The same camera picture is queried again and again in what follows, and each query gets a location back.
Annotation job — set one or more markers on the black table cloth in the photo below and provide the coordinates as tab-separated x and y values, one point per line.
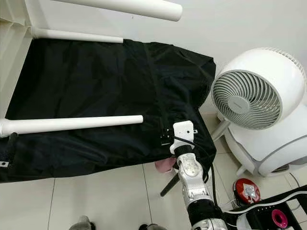
100	81

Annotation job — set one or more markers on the black storage case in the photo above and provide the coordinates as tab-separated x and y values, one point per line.
268	213

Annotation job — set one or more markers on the white plastic table top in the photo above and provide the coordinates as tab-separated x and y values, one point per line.
14	57

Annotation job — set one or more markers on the white round floor fan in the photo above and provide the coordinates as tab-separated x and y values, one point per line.
254	100

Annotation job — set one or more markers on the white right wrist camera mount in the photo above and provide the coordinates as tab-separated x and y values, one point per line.
183	132

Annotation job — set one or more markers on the red round device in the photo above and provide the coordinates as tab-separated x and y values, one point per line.
247	190

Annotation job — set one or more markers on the pink plastic object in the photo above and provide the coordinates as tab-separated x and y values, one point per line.
165	165

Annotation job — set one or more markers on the black table leg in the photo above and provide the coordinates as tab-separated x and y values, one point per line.
170	185

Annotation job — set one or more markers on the pink round object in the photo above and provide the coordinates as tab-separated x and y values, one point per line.
279	218

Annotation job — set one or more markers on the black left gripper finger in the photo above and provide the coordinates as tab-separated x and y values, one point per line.
11	146

